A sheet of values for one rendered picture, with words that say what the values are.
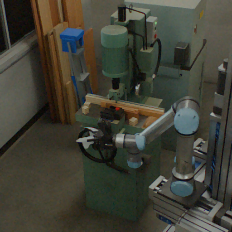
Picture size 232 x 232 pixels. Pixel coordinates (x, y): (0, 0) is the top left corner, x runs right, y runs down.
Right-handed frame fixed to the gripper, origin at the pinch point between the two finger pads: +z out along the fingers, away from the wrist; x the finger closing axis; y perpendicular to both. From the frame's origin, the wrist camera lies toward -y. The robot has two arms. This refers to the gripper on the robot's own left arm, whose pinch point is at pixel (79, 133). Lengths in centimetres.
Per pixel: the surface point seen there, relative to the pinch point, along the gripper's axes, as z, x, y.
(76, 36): 44, 145, -12
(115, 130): -8, 57, 26
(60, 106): 77, 192, 75
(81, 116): 20, 72, 25
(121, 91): -7, 83, 8
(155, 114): -32, 77, 21
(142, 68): -19, 94, -6
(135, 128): -20, 64, 26
